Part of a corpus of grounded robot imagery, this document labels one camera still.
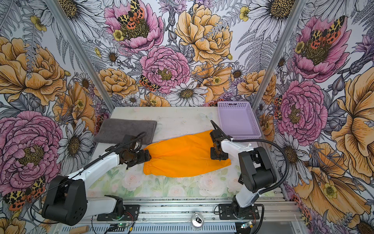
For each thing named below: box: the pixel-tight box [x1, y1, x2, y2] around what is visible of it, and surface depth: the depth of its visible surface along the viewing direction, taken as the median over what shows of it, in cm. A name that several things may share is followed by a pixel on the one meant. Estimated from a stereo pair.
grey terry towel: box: [93, 118, 158, 145], surface depth 107 cm
